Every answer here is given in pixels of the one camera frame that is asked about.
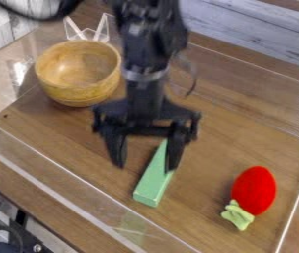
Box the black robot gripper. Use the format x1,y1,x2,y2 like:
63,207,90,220
93,81,202,173

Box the green rectangular block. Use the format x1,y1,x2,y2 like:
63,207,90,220
134,140,173,208

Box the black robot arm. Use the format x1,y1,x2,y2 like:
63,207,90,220
93,0,202,172

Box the brown wooden bowl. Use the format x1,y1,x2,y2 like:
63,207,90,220
35,40,122,107

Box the red plush strawberry toy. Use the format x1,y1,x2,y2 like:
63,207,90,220
221,166,277,231

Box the clear acrylic tray wall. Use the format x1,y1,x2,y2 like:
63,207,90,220
0,22,299,253

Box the clear acrylic corner bracket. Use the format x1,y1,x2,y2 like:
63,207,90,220
63,14,110,42

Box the black clamp with cable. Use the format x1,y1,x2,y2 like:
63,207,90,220
0,217,55,253

